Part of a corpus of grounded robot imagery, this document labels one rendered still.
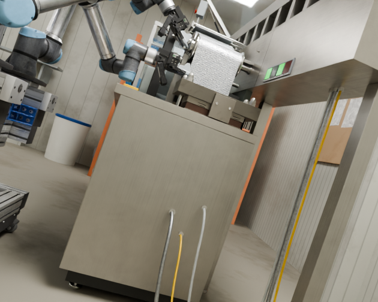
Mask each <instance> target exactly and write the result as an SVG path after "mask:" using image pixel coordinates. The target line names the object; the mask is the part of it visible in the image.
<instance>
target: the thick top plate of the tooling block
mask: <svg viewBox="0 0 378 302"><path fill-rule="evenodd" d="M215 93H218V94H220V95H223V96H226V97H228V98H230V99H233V100H235V101H236V103H235V106H234V109H233V111H232V112H233V113H236V114H238V115H240V116H243V117H245V122H257V120H258V118H259V115H260V112H261V109H259V108H257V107H254V106H252V105H249V104H246V103H244V102H242V101H239V100H237V99H234V98H231V97H229V96H227V95H224V94H222V93H219V92H216V91H214V90H212V89H209V88H207V87H204V86H201V85H199V84H197V83H194V82H192V81H189V80H186V79H184V78H181V79H180V80H179V81H177V82H176V84H175V87H174V90H173V93H172V94H174V95H177V96H179V94H181V95H183V96H184V97H186V96H188V95H189V96H192V97H195V98H197V99H200V100H202V101H205V102H208V103H210V104H212V101H213V99H214V95H215Z"/></svg>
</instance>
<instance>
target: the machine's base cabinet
mask: <svg viewBox="0 0 378 302"><path fill-rule="evenodd" d="M254 146H255V145H254V144H251V143H249V142H246V141H244V140H241V139H238V138H236V137H233V136H231V135H227V134H225V133H222V132H220V131H217V130H214V129H212V128H208V127H207V126H203V125H201V124H198V123H196V122H193V121H190V120H188V119H184V118H183V117H179V116H177V115H174V114H172V113H169V112H166V111H164V110H160V109H159V108H155V107H153V106H150V105H147V104H145V103H142V102H140V101H136V100H135V99H131V98H129V97H126V96H123V95H120V97H119V100H118V103H117V105H116V107H115V110H114V112H113V116H112V118H111V121H110V124H109V127H108V129H107V132H106V136H105V138H104V141H103V144H102V147H101V149H100V152H99V155H98V158H97V161H96V163H95V166H94V168H93V169H92V174H91V178H90V180H89V183H88V186H87V188H86V192H85V194H84V197H83V200H82V203H81V205H80V209H79V211H78V214H77V217H76V220H75V222H74V225H73V229H72V230H71V234H70V237H69V239H68V242H67V245H66V248H65V250H64V255H63V257H62V261H61V263H60V266H59V268H63V269H66V270H68V273H67V276H66V278H65V280H66V281H69V284H68V285H69V287H70V288H71V289H76V290H78V289H81V288H82V285H85V286H90V287H93V288H97V289H102V290H105V291H109V292H114V293H117V294H121V295H126V296H129V297H133V298H138V299H141V300H145V301H150V302H154V298H155V290H156V285H157V279H158V273H159V269H160V264H161V259H162V255H163V250H164V246H165V242H166V237H167V232H168V229H169V222H170V215H169V210H170V209H174V210H175V214H174V219H173V228H172V234H171V238H170V243H169V247H168V251H167V255H166V260H165V264H164V270H163V275H162V279H161V286H160V294H159V299H158V302H170V301H171V295H172V287H173V280H174V276H175V270H176V265H177V261H178V254H179V245H180V236H179V235H178V232H180V231H182V232H183V234H184V235H183V236H182V247H181V256H180V260H179V265H178V271H177V275H176V282H175V289H174V294H173V302H187V301H188V293H189V288H190V282H191V275H192V272H193V266H194V260H195V257H196V252H197V247H198V244H199V239H200V233H201V229H202V222H203V210H202V209H201V206H202V205H205V206H206V207H207V209H206V218H205V227H204V231H203V237H202V242H201V245H200V250H199V256H198V259H197V264H196V270H195V274H194V280H193V287H192V291H191V299H190V301H191V302H199V301H200V298H201V296H202V293H203V290H204V287H205V285H206V281H207V279H208V276H209V273H210V271H211V267H212V265H213V262H214V259H215V256H216V254H217V250H218V247H219V245H220V242H221V239H222V236H223V234H224V230H225V228H226V225H227V222H228V220H229V217H230V214H231V211H232V208H233V205H234V203H235V200H236V197H237V194H238V191H239V188H240V186H241V183H242V179H243V178H244V174H245V171H246V169H247V166H248V163H249V160H250V158H251V154H252V152H253V149H254Z"/></svg>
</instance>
